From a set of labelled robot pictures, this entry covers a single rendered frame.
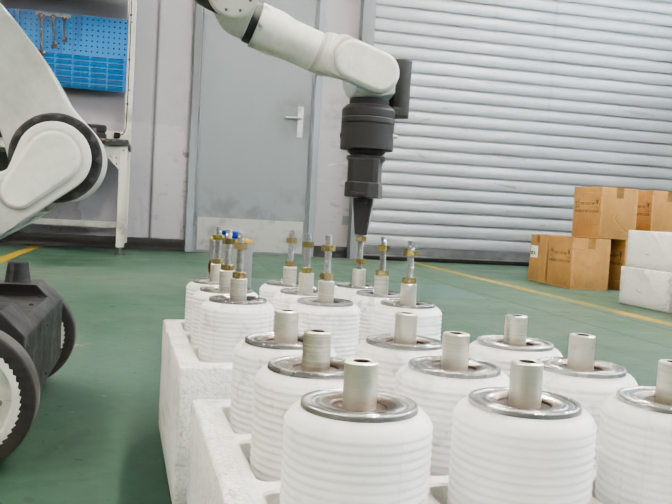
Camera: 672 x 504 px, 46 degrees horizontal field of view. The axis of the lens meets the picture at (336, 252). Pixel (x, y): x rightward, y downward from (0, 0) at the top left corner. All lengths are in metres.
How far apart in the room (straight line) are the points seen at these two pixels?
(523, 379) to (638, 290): 3.50
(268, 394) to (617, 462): 0.25
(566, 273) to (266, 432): 4.24
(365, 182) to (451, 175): 5.29
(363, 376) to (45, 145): 0.89
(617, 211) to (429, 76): 2.29
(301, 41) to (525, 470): 0.90
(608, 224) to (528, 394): 4.30
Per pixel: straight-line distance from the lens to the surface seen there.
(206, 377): 0.98
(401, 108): 1.33
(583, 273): 4.78
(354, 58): 1.28
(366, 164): 1.28
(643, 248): 4.05
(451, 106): 6.57
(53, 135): 1.30
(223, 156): 6.18
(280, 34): 1.28
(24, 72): 1.37
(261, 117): 6.24
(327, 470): 0.48
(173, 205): 6.16
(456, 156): 6.56
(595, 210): 4.86
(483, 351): 0.79
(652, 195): 5.03
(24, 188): 1.31
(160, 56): 6.25
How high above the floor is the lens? 0.38
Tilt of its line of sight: 3 degrees down
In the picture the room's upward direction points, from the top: 3 degrees clockwise
